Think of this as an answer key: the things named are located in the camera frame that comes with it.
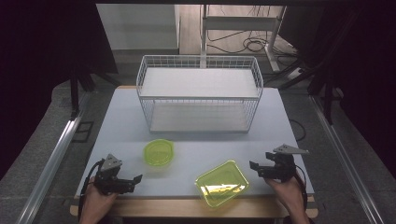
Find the person's left hand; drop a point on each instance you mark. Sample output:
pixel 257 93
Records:
pixel 96 202

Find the white cabinet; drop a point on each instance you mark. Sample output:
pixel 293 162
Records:
pixel 137 26

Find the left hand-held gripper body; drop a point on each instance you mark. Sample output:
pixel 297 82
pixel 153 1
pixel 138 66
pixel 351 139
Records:
pixel 107 179

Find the black tripod stand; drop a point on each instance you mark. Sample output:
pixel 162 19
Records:
pixel 74 93
pixel 327 96

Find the aluminium rail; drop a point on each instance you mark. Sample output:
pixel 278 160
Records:
pixel 345 161
pixel 51 168

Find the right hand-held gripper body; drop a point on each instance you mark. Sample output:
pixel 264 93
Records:
pixel 281 166

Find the rectangular green plastic container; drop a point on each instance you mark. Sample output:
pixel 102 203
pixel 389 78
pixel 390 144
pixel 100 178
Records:
pixel 222 183

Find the person's right hand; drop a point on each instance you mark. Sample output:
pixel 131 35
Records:
pixel 288 193

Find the white metal desk frame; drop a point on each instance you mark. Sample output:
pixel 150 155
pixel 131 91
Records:
pixel 239 23

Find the black floor plate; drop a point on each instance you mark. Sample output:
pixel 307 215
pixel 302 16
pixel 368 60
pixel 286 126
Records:
pixel 83 132

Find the black curtain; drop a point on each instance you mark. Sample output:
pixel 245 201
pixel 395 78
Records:
pixel 37 62
pixel 367 62

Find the round green plastic container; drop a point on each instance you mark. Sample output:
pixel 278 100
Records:
pixel 158 152

